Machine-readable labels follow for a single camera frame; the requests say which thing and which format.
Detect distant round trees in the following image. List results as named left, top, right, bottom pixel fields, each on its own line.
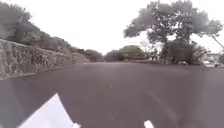
left=104, top=44, right=148, bottom=63

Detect grey asphalt road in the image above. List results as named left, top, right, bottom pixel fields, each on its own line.
left=0, top=61, right=224, bottom=128

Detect robot's own part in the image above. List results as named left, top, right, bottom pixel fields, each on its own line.
left=71, top=122, right=82, bottom=128
left=143, top=120, right=155, bottom=128

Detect tall spreading tree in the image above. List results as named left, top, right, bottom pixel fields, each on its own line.
left=123, top=0, right=224, bottom=66

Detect rough stone wall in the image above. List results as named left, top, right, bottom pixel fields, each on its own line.
left=0, top=38, right=90, bottom=80

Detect trees above stone wall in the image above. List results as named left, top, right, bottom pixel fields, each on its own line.
left=0, top=1, right=105, bottom=63

